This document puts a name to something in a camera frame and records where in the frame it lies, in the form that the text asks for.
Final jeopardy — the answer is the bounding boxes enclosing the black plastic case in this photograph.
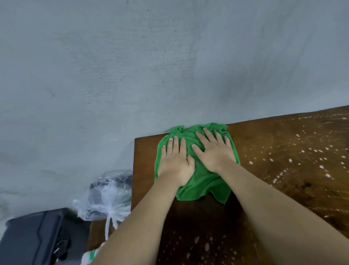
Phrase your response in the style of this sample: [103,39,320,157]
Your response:
[0,208,92,265]

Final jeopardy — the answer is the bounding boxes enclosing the green cloth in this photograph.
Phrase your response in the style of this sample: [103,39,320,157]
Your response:
[154,123,241,205]

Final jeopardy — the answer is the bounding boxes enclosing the brown wooden table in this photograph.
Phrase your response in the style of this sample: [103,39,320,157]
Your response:
[131,105,349,265]

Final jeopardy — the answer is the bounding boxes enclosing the wooden stool black metal legs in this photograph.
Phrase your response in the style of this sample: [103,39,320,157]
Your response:
[86,218,123,252]

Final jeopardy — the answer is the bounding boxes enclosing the clear plastic bag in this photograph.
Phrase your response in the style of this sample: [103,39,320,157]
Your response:
[72,170,133,241]

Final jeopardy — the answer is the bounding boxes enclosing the white spray bottle green collar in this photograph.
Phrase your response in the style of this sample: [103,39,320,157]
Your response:
[81,242,107,265]

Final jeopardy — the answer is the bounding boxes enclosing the person's right hand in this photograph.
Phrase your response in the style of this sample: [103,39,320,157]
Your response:
[190,127,237,174]

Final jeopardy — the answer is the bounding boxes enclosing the person's right forearm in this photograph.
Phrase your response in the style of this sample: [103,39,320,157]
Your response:
[217,159,349,265]

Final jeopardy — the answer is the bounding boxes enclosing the person's left hand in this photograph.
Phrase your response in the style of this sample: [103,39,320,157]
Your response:
[157,136,196,188]

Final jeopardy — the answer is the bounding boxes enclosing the person's left forearm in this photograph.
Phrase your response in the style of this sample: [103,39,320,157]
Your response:
[91,174,182,265]

